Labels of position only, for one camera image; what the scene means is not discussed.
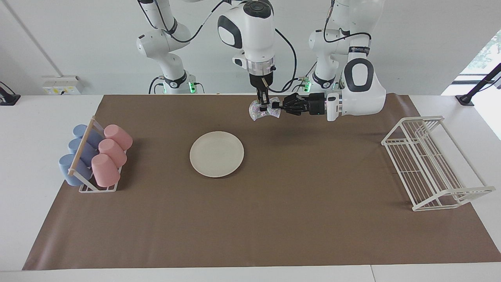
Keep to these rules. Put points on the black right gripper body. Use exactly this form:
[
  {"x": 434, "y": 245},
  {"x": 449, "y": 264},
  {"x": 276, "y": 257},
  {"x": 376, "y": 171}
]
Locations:
[{"x": 261, "y": 82}]

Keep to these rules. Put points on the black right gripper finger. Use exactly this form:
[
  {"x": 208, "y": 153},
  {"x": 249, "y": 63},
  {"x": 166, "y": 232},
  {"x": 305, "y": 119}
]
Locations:
[
  {"x": 260, "y": 100},
  {"x": 266, "y": 98}
]

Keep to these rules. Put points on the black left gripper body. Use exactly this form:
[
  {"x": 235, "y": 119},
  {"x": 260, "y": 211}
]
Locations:
[{"x": 316, "y": 105}]

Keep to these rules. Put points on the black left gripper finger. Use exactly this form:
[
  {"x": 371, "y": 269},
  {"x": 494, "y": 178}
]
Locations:
[
  {"x": 295, "y": 109},
  {"x": 296, "y": 98}
]

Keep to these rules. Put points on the clear plastic wrapper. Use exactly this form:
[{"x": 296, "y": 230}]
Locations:
[{"x": 255, "y": 111}]

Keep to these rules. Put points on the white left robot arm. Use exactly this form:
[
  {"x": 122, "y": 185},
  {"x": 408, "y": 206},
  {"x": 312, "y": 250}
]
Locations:
[{"x": 362, "y": 98}]

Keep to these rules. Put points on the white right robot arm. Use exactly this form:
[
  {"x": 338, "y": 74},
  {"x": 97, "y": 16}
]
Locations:
[{"x": 254, "y": 35}]

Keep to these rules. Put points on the cream round plate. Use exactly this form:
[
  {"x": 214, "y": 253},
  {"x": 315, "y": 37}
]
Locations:
[{"x": 216, "y": 154}]

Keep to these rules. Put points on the brown table mat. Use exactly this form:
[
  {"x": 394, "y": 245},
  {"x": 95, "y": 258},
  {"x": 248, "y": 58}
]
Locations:
[{"x": 274, "y": 219}]

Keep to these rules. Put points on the pink plastic cup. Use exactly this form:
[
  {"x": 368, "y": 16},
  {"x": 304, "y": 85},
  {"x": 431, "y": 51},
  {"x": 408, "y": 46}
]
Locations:
[
  {"x": 118, "y": 135},
  {"x": 113, "y": 152},
  {"x": 105, "y": 170}
]

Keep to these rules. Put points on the blue plastic cup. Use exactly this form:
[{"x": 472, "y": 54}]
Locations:
[
  {"x": 74, "y": 145},
  {"x": 80, "y": 130},
  {"x": 66, "y": 166}
]

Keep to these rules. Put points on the white cup holder rack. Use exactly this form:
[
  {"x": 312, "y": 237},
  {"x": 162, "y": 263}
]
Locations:
[{"x": 83, "y": 145}]

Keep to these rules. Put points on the white wall outlet box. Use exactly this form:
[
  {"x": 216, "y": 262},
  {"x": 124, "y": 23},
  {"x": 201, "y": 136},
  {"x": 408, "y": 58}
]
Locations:
[{"x": 60, "y": 84}]

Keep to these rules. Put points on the black table clamp mount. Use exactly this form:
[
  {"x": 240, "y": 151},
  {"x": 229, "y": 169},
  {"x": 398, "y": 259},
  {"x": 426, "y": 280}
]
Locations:
[{"x": 8, "y": 98}]

